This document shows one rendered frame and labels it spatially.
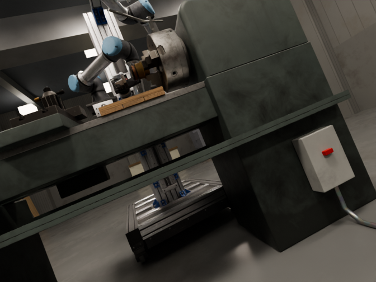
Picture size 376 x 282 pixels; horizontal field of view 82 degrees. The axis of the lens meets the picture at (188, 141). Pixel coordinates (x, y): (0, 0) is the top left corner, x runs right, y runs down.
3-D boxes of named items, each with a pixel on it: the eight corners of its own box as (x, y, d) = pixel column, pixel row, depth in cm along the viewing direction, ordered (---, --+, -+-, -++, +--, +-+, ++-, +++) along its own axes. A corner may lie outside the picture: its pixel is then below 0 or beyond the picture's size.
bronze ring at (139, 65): (145, 64, 123) (129, 69, 121) (144, 56, 114) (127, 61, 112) (151, 79, 122) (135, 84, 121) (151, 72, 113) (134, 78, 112)
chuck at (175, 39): (181, 88, 140) (163, 38, 133) (194, 83, 110) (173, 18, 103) (175, 90, 139) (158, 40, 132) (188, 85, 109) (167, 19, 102)
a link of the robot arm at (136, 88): (127, 48, 157) (142, 114, 160) (116, 44, 147) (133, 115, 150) (140, 42, 151) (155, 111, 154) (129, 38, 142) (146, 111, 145)
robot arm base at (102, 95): (94, 110, 174) (90, 99, 174) (113, 104, 178) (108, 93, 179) (91, 104, 160) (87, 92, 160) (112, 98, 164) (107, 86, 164)
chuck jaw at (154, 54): (160, 56, 117) (161, 45, 105) (164, 65, 116) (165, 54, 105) (141, 62, 114) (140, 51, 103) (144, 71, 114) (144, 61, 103)
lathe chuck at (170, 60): (175, 90, 139) (158, 40, 132) (188, 85, 109) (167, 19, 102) (163, 94, 138) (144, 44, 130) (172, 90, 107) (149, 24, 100)
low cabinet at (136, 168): (173, 168, 984) (167, 151, 987) (186, 167, 774) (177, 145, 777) (135, 184, 931) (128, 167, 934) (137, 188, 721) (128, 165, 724)
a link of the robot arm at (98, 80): (109, 89, 172) (103, 74, 172) (95, 88, 160) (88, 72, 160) (99, 96, 177) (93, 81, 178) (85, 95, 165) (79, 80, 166)
